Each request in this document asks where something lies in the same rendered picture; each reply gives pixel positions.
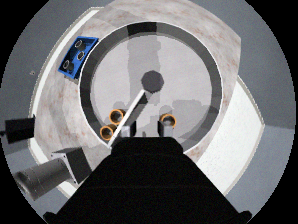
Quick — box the blue crate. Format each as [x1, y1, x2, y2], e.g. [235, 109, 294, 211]
[57, 36, 99, 81]

